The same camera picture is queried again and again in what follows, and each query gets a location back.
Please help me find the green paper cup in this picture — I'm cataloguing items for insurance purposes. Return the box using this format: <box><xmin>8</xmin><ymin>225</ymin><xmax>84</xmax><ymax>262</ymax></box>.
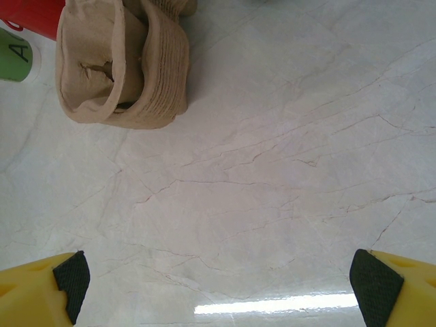
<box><xmin>0</xmin><ymin>26</ymin><xmax>42</xmax><ymax>84</ymax></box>

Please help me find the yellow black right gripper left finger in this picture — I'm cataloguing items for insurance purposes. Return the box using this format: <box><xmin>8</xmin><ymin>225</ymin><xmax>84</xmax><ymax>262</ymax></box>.
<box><xmin>0</xmin><ymin>250</ymin><xmax>92</xmax><ymax>327</ymax></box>

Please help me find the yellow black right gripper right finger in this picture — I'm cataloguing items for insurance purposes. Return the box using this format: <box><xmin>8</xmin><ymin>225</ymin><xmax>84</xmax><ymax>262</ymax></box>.
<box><xmin>349</xmin><ymin>248</ymin><xmax>436</xmax><ymax>327</ymax></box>

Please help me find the red cup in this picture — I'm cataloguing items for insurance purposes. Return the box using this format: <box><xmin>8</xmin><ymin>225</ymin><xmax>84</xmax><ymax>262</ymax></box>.
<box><xmin>0</xmin><ymin>0</ymin><xmax>65</xmax><ymax>41</ymax></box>

